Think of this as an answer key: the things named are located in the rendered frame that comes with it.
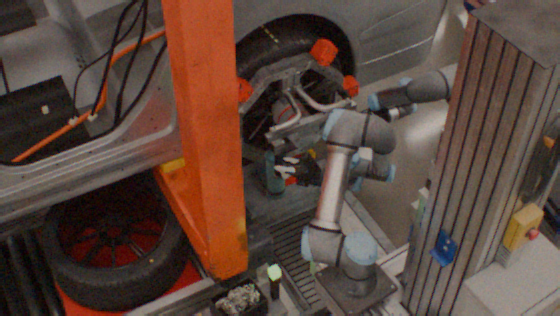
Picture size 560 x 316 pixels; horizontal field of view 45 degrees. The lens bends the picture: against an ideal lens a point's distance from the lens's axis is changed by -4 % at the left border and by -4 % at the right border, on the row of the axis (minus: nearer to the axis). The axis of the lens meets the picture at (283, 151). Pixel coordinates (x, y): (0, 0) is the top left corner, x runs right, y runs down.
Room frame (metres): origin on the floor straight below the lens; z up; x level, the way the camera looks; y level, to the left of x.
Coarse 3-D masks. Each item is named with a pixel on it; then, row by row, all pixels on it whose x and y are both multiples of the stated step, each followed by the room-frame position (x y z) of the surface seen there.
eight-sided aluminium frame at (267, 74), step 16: (272, 64) 2.25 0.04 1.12; (288, 64) 2.28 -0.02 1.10; (304, 64) 2.26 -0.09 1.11; (320, 64) 2.30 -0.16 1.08; (256, 80) 2.20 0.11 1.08; (272, 80) 2.19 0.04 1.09; (336, 80) 2.34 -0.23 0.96; (256, 96) 2.15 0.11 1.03; (336, 96) 2.34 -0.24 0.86; (240, 112) 2.12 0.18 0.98; (240, 128) 2.11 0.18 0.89; (320, 128) 2.31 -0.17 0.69; (288, 144) 2.28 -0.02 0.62; (256, 160) 2.15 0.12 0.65
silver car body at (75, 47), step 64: (0, 0) 3.23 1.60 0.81; (64, 0) 3.04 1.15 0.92; (128, 0) 2.86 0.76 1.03; (256, 0) 2.27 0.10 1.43; (320, 0) 2.41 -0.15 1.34; (384, 0) 2.57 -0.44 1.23; (0, 64) 2.46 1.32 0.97; (64, 64) 2.60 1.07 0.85; (128, 64) 2.21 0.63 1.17; (384, 64) 2.59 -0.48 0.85; (0, 128) 2.21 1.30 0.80; (64, 128) 2.16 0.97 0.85; (128, 128) 2.01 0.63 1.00; (0, 192) 1.73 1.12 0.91; (64, 192) 1.83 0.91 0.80
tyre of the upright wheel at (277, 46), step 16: (288, 16) 2.57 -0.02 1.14; (256, 32) 2.40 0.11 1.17; (272, 32) 2.40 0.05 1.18; (288, 32) 2.41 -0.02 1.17; (304, 32) 2.45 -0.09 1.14; (240, 48) 2.33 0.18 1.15; (256, 48) 2.30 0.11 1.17; (272, 48) 2.29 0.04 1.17; (288, 48) 2.32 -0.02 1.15; (304, 48) 2.36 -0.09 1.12; (240, 64) 2.25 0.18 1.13; (256, 64) 2.25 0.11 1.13; (336, 64) 2.44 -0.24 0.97; (320, 112) 2.41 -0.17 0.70
